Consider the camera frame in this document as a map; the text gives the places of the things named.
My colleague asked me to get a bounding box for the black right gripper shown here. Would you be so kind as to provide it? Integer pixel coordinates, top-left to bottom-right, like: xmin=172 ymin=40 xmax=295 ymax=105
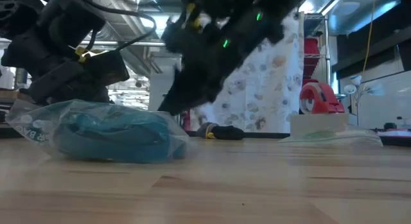
xmin=157 ymin=8 xmax=285 ymax=116

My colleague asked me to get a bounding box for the clear zip bag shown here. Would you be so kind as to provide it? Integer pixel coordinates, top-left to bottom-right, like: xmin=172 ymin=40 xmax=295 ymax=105
xmin=277 ymin=127 xmax=383 ymax=148
xmin=5 ymin=98 xmax=191 ymax=164

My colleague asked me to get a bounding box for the black cylindrical container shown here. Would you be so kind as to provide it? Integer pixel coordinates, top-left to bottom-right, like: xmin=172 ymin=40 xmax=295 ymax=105
xmin=14 ymin=67 xmax=29 ymax=89

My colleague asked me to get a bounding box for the grey black work glove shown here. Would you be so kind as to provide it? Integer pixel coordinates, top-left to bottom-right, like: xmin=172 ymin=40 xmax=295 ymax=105
xmin=195 ymin=122 xmax=245 ymax=141

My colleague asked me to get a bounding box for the white floral cloth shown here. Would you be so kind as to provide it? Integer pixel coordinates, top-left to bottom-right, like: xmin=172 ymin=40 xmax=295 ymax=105
xmin=192 ymin=12 xmax=305 ymax=134

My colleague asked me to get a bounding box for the white cardboard box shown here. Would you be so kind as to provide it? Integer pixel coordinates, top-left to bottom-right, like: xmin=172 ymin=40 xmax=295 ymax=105
xmin=290 ymin=113 xmax=351 ymax=138

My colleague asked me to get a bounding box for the red tape dispenser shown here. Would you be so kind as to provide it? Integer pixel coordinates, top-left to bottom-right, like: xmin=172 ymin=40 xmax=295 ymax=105
xmin=298 ymin=82 xmax=347 ymax=115

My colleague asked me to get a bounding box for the white multi-head lamp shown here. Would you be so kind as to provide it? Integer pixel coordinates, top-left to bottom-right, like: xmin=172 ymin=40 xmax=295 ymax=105
xmin=344 ymin=74 xmax=386 ymax=122

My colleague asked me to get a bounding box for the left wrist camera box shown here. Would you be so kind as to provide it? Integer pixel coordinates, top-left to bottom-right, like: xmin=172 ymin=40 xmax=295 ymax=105
xmin=83 ymin=49 xmax=131 ymax=87

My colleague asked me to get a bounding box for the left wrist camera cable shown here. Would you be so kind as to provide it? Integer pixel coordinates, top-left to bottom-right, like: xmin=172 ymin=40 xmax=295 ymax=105
xmin=76 ymin=0 xmax=158 ymax=53

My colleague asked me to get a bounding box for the yellow cable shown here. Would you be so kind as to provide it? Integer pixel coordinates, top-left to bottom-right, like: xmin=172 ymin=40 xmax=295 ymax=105
xmin=362 ymin=0 xmax=377 ymax=78

